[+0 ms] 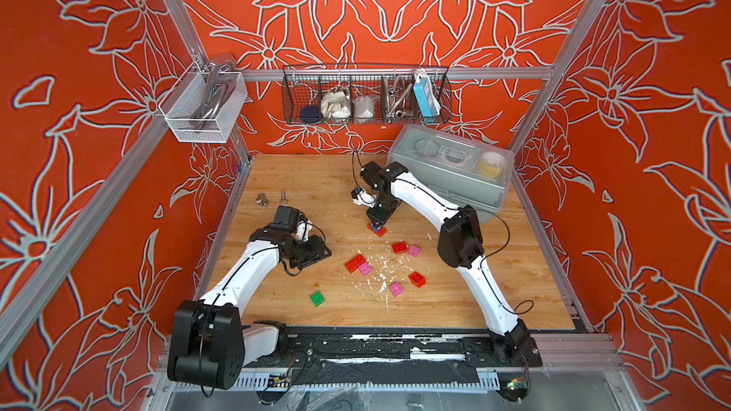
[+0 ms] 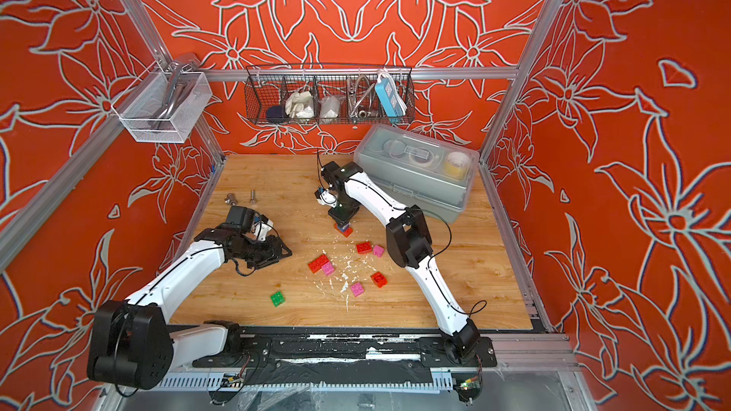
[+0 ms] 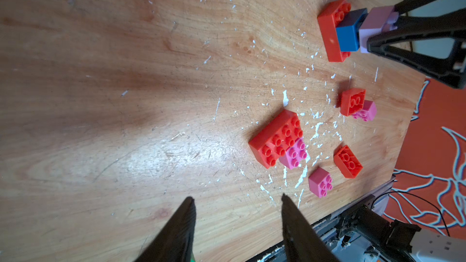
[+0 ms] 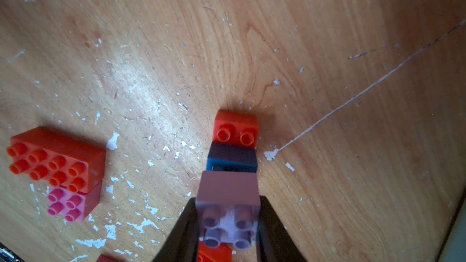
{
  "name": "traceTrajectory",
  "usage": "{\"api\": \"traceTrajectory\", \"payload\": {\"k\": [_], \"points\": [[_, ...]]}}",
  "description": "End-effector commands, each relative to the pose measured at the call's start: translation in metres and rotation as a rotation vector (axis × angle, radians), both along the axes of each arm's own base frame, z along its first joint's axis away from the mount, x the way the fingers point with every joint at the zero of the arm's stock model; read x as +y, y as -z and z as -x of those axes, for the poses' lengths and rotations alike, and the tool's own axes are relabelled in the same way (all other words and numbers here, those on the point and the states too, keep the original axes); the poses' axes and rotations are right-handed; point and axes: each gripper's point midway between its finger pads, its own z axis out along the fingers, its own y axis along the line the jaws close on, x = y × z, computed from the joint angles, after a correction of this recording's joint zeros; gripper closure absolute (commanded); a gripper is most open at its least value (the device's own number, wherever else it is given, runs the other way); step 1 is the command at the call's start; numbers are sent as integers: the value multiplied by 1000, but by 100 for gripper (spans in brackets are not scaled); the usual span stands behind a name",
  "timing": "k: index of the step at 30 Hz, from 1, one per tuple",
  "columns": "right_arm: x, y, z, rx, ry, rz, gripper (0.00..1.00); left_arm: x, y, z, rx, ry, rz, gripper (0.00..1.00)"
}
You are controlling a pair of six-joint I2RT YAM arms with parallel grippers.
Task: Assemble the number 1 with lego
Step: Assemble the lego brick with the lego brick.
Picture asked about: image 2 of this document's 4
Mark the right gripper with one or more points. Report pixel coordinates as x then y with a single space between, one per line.
341 219

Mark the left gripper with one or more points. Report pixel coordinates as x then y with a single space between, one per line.
273 253

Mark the green lego brick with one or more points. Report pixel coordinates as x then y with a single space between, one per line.
278 298

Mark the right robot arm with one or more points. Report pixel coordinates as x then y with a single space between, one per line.
347 189

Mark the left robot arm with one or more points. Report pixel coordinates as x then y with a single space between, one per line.
131 344

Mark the pink lego brick upper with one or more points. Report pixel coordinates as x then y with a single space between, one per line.
378 250

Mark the pink lego brick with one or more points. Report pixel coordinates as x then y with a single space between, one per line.
378 250
357 289
328 269

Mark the long red lego brick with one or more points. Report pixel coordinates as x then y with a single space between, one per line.
318 263

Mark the pink lego brick left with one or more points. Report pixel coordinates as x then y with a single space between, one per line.
328 269

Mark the pink lego brick lower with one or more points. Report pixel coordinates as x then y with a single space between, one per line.
357 289

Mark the clear plastic storage box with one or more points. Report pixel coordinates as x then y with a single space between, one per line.
409 167

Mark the white crumpled cloth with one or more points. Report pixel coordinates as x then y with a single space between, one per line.
300 105

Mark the yellow tape roll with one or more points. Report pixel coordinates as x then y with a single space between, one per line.
456 165

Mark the blue white box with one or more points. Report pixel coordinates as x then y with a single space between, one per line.
391 101

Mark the dark blue round object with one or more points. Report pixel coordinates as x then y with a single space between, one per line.
276 115

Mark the metal tongs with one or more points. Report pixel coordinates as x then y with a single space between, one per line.
178 89

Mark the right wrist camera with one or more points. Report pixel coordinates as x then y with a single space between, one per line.
325 197

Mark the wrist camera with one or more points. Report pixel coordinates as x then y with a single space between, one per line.
261 227
325 197

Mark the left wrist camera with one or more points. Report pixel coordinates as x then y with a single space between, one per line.
261 227

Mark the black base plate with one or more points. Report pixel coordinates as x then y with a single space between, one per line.
345 345

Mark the black wire basket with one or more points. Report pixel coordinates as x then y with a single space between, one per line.
271 85

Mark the clear plastic wall bin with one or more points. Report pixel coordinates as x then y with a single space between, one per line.
138 110

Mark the aluminium frame rail right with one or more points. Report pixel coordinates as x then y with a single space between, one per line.
531 297

